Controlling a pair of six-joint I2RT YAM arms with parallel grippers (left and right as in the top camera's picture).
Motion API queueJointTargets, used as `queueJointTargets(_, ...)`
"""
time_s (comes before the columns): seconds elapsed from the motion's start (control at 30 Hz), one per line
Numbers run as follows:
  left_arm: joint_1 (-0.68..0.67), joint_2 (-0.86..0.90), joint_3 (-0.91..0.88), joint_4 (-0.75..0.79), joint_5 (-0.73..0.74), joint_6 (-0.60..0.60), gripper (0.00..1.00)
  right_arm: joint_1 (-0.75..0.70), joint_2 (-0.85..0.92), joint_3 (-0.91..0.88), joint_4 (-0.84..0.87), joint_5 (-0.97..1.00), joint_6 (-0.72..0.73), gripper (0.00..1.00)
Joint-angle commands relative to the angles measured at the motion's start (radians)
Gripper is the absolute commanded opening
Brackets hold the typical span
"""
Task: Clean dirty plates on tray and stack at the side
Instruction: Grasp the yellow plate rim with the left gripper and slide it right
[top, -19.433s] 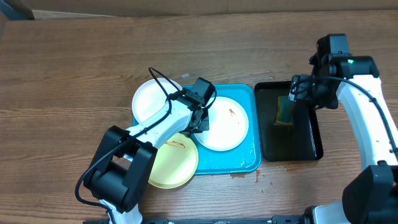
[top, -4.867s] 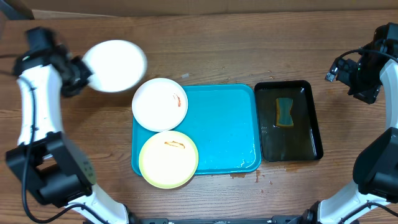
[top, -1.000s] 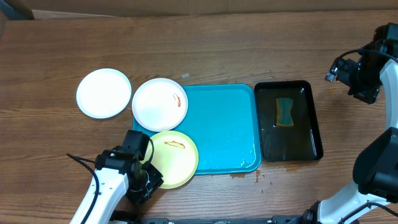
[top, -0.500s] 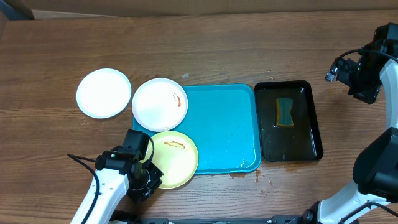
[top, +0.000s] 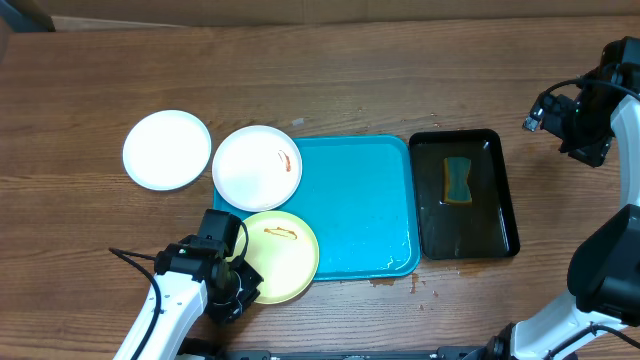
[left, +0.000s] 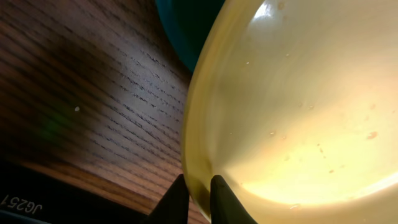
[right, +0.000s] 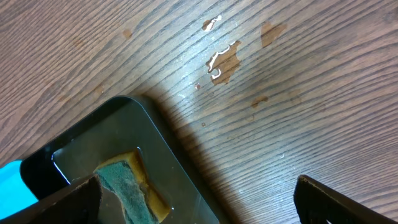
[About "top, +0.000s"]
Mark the white plate with red stain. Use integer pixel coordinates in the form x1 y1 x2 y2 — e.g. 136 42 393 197
212 125 303 212

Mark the teal plastic tray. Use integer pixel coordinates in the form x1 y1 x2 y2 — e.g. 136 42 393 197
210 134 422 282

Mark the white plate with sauce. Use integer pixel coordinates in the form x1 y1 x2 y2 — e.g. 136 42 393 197
122 110 212 191

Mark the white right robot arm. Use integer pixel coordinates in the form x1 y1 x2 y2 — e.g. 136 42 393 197
467 65 639 359

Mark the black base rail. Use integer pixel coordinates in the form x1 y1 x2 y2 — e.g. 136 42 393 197
172 337 501 360

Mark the green and yellow sponge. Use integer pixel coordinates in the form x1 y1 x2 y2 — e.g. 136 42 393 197
443 157 472 205

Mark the yellow plate with sauce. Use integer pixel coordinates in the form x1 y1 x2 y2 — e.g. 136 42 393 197
243 211 320 305

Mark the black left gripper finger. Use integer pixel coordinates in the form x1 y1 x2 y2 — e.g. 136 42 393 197
236 261 264 306
205 301 244 325

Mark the black water tray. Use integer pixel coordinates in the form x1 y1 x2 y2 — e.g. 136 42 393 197
409 129 520 260

